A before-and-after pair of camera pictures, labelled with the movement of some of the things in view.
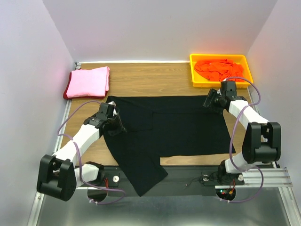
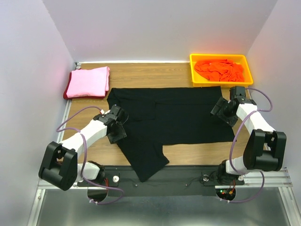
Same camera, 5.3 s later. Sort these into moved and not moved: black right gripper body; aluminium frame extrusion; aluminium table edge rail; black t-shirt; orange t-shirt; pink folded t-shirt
Moved: black t-shirt; black right gripper body
Not moved: aluminium frame extrusion; pink folded t-shirt; aluminium table edge rail; orange t-shirt
